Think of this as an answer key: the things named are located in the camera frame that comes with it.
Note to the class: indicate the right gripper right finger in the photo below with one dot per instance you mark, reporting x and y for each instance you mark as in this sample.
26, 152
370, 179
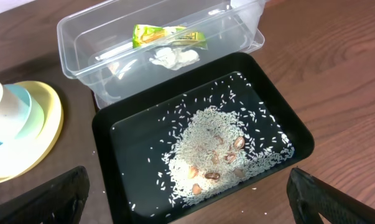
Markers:
312, 199

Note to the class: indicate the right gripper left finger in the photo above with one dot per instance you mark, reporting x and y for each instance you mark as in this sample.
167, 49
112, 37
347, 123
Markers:
60, 200

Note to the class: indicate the yellow plate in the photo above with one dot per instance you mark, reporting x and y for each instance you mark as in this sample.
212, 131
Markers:
18, 157

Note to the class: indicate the light blue small plate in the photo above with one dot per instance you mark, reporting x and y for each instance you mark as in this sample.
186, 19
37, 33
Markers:
33, 125

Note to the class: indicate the pile of rice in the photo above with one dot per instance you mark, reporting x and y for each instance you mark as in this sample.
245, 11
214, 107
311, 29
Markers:
200, 144

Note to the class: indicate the white tissue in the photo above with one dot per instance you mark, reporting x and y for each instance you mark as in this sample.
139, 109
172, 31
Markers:
174, 58

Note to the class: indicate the green orange snack wrapper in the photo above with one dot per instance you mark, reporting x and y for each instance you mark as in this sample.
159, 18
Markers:
174, 36

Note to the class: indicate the black waste tray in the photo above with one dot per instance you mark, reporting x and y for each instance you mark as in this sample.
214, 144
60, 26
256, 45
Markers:
116, 156

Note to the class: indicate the clear plastic bin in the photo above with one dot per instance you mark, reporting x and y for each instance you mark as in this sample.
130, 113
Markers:
95, 44

